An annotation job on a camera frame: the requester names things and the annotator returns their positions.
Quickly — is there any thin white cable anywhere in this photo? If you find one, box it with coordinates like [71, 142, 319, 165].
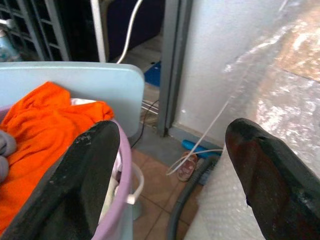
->
[166, 99, 230, 176]

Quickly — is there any white curved hose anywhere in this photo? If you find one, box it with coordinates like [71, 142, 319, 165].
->
[116, 0, 143, 65]

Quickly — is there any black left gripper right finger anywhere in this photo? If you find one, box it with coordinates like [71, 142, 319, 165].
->
[225, 117, 320, 240]

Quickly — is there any blue floor mat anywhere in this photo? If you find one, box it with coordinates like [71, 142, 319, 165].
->
[144, 60, 162, 87]

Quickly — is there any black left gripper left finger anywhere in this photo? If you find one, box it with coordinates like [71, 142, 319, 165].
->
[0, 120, 121, 240]

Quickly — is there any white basket handle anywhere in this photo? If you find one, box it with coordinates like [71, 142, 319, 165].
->
[126, 162, 145, 205]

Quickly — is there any orange cloth garment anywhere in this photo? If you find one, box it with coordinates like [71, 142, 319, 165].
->
[0, 81, 115, 229]

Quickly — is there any grey metal door frame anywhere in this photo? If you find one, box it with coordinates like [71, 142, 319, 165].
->
[157, 0, 194, 138]

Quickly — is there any dark grid rack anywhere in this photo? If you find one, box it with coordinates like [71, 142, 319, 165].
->
[0, 0, 70, 62]

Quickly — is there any white vertical pipe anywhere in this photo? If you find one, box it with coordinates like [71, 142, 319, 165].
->
[90, 0, 107, 63]

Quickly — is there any blue plastic brush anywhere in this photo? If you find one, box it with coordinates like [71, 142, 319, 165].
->
[181, 139, 223, 159]

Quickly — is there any white cloth garment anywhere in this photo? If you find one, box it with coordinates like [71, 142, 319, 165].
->
[70, 97, 98, 107]

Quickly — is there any grey cloth garment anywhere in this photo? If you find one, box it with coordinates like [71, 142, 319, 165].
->
[0, 129, 17, 183]

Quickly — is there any purple plastic laundry basket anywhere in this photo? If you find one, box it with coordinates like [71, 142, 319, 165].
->
[0, 104, 133, 240]

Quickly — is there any dark grey drain hose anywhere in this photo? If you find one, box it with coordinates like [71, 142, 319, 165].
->
[167, 156, 220, 240]

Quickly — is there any pink transparent sandal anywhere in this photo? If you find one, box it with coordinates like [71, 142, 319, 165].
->
[176, 151, 199, 182]

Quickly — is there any thin black cable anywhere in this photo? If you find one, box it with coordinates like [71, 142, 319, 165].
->
[130, 99, 160, 149]

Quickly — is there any light blue patterned bottle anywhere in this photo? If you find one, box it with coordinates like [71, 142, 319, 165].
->
[0, 18, 21, 63]

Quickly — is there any white bubble wrap sheet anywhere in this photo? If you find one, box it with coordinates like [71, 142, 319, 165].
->
[183, 143, 266, 240]

